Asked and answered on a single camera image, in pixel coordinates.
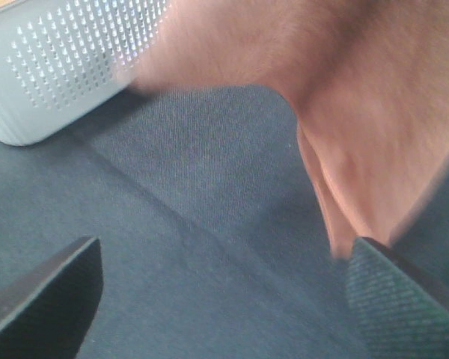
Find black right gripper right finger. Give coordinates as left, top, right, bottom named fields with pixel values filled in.
left=346, top=237, right=449, bottom=358

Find grey perforated laundry basket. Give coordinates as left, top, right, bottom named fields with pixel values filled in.
left=0, top=0, right=169, bottom=146

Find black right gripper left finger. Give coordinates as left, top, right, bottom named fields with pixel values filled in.
left=0, top=237, right=103, bottom=358

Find black table cloth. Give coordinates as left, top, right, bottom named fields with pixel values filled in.
left=0, top=87, right=449, bottom=358

